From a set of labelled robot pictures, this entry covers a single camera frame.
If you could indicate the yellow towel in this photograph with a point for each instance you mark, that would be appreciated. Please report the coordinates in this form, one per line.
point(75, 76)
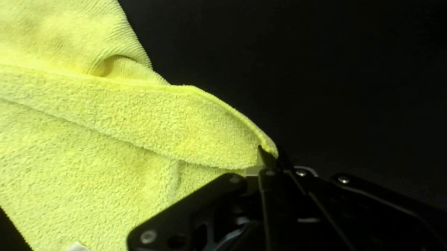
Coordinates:
point(92, 139)

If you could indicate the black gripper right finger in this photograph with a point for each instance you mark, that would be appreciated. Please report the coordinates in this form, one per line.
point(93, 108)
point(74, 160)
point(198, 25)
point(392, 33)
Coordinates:
point(335, 213)

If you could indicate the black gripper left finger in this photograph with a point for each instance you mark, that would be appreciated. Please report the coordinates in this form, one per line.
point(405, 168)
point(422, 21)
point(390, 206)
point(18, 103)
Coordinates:
point(223, 213)

